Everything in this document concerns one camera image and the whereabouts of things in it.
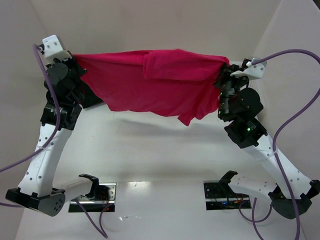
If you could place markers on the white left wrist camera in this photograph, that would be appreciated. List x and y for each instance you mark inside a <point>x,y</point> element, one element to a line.
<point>53,49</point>

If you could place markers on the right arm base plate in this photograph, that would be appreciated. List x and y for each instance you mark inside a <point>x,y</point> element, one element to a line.
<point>219,198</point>

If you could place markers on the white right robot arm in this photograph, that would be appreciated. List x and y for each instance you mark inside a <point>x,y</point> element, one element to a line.
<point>290,192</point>

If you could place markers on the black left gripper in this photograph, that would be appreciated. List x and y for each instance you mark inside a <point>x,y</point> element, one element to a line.
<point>78,72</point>

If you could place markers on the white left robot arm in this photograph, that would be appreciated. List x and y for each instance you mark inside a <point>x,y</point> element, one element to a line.
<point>58,121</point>

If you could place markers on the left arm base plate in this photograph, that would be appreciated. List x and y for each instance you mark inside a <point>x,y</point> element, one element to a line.
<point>105,197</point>

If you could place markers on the pink t shirt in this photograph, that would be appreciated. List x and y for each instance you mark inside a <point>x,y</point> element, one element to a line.
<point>167,82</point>

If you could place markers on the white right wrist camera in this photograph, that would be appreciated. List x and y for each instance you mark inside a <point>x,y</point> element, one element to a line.
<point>249,70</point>

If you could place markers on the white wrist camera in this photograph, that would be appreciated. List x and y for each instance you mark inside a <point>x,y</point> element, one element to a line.
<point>249,70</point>
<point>53,49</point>

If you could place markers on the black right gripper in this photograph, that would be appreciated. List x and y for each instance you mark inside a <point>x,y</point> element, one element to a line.
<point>225,75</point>

